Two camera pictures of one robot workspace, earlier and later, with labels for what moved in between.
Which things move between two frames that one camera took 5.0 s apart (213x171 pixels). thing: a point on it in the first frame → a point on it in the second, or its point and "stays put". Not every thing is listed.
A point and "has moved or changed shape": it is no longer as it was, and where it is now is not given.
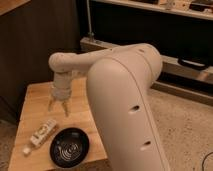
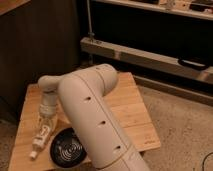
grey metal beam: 171,65 stays put
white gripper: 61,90 → 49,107
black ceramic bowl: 69,147 stays put
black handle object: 192,63 stays put
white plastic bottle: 40,136 has moved or changed shape
